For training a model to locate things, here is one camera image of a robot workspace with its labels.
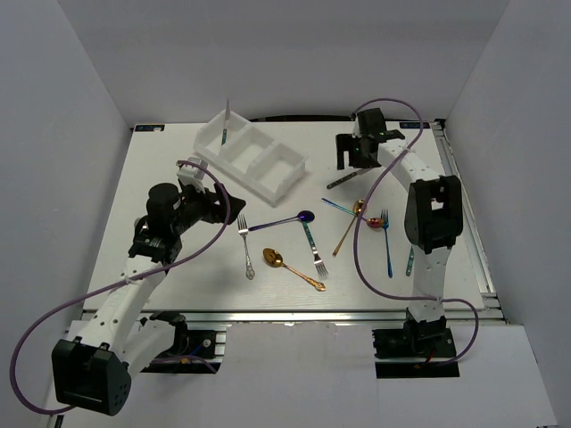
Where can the purple blue iridescent spoon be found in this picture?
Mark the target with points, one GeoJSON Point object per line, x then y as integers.
{"type": "Point", "coordinates": [306, 216]}

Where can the dark handled steak knife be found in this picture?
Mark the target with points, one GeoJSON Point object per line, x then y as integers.
{"type": "Point", "coordinates": [345, 178]}

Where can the blue corner label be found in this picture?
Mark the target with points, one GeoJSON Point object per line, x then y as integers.
{"type": "Point", "coordinates": [149, 128]}
{"type": "Point", "coordinates": [413, 125]}

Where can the teal handled silver spoon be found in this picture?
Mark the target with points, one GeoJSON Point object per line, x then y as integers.
{"type": "Point", "coordinates": [410, 262]}

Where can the right blue corner label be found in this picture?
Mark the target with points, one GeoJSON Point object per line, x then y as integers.
{"type": "Point", "coordinates": [413, 125]}

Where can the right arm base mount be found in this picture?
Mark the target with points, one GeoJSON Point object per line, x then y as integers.
{"type": "Point", "coordinates": [415, 344]}

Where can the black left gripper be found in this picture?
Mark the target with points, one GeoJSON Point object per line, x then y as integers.
{"type": "Point", "coordinates": [214, 212]}

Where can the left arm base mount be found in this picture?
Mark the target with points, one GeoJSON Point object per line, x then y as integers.
{"type": "Point", "coordinates": [192, 352]}

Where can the white three-compartment plastic tray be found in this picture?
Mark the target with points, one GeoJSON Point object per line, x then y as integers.
{"type": "Point", "coordinates": [258, 161]}

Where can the ornate gold spoon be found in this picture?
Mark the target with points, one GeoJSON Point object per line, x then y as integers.
{"type": "Point", "coordinates": [274, 259]}

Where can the left blue corner label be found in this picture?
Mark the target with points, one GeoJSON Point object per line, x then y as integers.
{"type": "Point", "coordinates": [149, 128]}

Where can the slim gold spoon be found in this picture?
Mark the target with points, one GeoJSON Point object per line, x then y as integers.
{"type": "Point", "coordinates": [356, 210]}

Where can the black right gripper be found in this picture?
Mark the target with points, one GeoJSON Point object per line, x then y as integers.
{"type": "Point", "coordinates": [344, 143]}

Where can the teal handled table knife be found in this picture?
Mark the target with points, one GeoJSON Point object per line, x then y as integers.
{"type": "Point", "coordinates": [227, 115]}

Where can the aluminium table frame rail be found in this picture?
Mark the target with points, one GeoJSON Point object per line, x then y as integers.
{"type": "Point", "coordinates": [492, 311]}

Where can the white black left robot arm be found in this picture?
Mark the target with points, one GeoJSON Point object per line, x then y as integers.
{"type": "Point", "coordinates": [95, 369]}

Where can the ornate silver fork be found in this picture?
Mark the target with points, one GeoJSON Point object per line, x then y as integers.
{"type": "Point", "coordinates": [243, 232]}

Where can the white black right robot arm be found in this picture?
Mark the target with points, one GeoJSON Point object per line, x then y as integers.
{"type": "Point", "coordinates": [433, 218]}

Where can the teal handled silver fork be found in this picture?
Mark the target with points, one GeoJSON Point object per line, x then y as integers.
{"type": "Point", "coordinates": [318, 261]}

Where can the rainbow iridescent spoon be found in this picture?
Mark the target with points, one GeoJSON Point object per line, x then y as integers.
{"type": "Point", "coordinates": [373, 223]}

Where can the blue iridescent fork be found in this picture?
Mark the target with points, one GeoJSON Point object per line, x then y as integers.
{"type": "Point", "coordinates": [385, 218]}

